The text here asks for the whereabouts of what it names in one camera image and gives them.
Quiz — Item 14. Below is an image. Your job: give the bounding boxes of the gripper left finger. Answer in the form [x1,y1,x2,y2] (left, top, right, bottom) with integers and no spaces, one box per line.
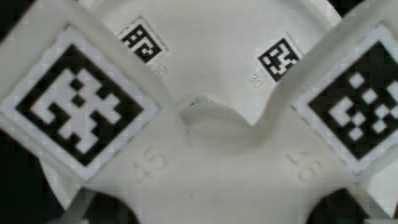
[56,188,141,224]

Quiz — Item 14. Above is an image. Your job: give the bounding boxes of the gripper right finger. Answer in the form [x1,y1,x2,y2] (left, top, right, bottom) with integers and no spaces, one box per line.
[306,186,392,224]

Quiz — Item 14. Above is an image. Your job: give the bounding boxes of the white cross-shaped table base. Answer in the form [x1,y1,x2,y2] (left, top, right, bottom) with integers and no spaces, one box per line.
[0,0,398,224]

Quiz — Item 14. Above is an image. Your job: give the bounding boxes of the white round table top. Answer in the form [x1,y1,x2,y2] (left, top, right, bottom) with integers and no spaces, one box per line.
[35,0,398,214]

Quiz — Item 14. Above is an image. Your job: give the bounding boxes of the white cylindrical table leg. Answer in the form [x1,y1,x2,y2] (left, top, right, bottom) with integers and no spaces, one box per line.
[180,94,251,139]

